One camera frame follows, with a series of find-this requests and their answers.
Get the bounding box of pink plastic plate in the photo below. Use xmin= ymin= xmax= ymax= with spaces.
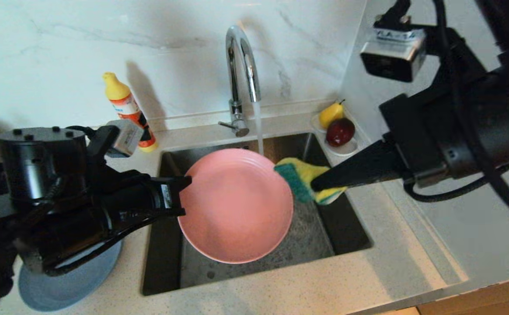
xmin=177 ymin=148 xmax=294 ymax=264

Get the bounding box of yellow fish-shaped sponge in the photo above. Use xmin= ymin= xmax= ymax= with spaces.
xmin=274 ymin=157 xmax=348 ymax=206

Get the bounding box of chrome gooseneck faucet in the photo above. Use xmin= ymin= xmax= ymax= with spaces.
xmin=218 ymin=24 xmax=262 ymax=138

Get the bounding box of blue plastic plate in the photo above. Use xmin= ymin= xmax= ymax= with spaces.
xmin=17 ymin=238 xmax=123 ymax=312

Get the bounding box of orange detergent bottle yellow cap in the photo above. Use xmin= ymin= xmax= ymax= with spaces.
xmin=103 ymin=72 xmax=159 ymax=153

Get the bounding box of stainless steel sink basin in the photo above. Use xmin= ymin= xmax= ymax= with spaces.
xmin=142 ymin=133 xmax=373 ymax=297

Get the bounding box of small white dish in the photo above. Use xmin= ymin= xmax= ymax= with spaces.
xmin=311 ymin=112 xmax=359 ymax=157

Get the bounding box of dark red apple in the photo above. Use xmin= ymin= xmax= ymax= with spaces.
xmin=326 ymin=118 xmax=356 ymax=147

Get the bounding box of yellow pear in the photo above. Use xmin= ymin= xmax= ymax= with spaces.
xmin=319 ymin=99 xmax=346 ymax=129

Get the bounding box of wooden cabinet panel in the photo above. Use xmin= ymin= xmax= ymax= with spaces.
xmin=416 ymin=273 xmax=509 ymax=315

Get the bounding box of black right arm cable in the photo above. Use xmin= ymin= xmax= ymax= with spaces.
xmin=432 ymin=0 xmax=509 ymax=230

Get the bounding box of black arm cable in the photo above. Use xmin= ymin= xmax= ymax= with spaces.
xmin=432 ymin=0 xmax=509 ymax=230
xmin=64 ymin=125 xmax=108 ymax=141

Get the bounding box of thin black braided cable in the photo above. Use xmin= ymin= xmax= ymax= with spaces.
xmin=403 ymin=163 xmax=509 ymax=203

